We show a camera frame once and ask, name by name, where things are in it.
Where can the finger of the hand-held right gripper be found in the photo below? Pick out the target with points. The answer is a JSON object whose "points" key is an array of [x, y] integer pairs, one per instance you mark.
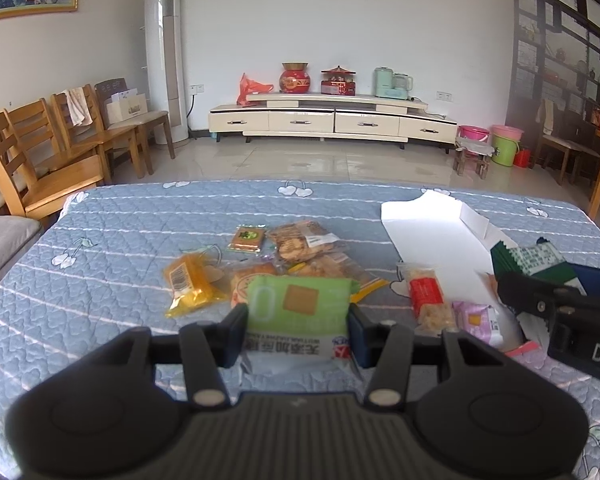
{"points": [[527, 295]]}

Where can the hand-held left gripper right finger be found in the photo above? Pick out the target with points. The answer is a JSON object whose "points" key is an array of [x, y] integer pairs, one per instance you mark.
{"points": [[360, 340]]}

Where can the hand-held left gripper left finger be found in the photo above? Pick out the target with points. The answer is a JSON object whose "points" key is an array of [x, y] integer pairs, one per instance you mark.
{"points": [[237, 332]]}

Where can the dark green white snack packet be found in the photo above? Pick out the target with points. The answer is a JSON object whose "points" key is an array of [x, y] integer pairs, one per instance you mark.
{"points": [[535, 260]]}

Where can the small tan label biscuit packet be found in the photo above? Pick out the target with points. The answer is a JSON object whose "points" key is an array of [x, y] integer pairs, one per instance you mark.
{"points": [[240, 285]]}

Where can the purple snack packet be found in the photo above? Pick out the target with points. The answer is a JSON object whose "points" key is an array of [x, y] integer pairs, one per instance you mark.
{"points": [[472, 320]]}

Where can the light green snack packet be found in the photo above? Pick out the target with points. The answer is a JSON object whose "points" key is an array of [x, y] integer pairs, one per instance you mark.
{"points": [[295, 310]]}

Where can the blue snack packet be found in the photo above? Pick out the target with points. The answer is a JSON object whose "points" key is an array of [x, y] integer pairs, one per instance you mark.
{"points": [[597, 282]]}

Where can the orange snack packet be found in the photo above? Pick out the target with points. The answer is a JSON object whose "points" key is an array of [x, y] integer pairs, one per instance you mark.
{"points": [[190, 285]]}

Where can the clear cracker bag yellow strip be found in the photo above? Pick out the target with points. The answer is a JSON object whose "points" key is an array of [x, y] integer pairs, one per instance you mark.
{"points": [[330, 266]]}

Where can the rice cracker packet red label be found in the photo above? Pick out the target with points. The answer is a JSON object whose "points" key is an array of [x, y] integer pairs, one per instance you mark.
{"points": [[427, 292]]}

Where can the small brown biscuit packet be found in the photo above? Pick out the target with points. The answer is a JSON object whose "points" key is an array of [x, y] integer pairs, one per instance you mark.
{"points": [[246, 239]]}

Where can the clear bag of round cookies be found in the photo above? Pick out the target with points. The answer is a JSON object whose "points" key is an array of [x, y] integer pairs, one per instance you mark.
{"points": [[295, 245]]}

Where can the white cardboard box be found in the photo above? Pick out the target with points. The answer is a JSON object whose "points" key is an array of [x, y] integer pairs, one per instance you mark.
{"points": [[430, 225]]}

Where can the small red bucket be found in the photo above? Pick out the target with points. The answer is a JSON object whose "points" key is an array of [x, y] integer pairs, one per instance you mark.
{"points": [[521, 157]]}

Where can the green bucket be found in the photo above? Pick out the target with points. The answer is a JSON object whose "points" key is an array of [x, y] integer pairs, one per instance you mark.
{"points": [[506, 147]]}

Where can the dark wooden chair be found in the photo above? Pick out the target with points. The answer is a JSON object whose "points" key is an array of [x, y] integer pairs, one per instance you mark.
{"points": [[565, 147], [155, 117]]}

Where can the small wooden stool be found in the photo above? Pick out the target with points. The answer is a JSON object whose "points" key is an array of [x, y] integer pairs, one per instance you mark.
{"points": [[472, 152]]}

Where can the pink bucket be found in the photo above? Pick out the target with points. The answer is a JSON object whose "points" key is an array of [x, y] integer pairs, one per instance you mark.
{"points": [[474, 134]]}

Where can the cream TV cabinet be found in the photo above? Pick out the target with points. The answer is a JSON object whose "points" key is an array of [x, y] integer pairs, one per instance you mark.
{"points": [[300, 122]]}

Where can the light wooden chair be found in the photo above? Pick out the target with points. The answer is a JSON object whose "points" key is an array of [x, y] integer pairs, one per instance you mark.
{"points": [[30, 120], [60, 180], [115, 135]]}

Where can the red plastic bag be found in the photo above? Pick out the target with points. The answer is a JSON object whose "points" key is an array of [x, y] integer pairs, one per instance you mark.
{"points": [[252, 91]]}

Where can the white box on chair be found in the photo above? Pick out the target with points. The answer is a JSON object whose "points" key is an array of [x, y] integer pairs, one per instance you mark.
{"points": [[125, 110]]}

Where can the mint green kitchen appliance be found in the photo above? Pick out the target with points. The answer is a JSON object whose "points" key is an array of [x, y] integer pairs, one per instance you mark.
{"points": [[387, 85]]}

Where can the red gift box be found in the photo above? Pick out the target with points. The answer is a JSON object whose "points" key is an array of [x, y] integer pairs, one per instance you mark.
{"points": [[338, 85]]}

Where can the red round pot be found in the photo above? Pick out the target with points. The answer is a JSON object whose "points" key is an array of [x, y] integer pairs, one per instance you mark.
{"points": [[295, 80]]}

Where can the dark display shelf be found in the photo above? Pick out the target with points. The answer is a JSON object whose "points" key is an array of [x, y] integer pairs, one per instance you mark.
{"points": [[545, 35]]}

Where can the white towel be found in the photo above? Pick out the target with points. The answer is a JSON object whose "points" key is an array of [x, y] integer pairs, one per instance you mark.
{"points": [[79, 107]]}

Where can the white standing air conditioner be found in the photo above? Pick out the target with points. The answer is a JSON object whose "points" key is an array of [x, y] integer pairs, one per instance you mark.
{"points": [[166, 60]]}

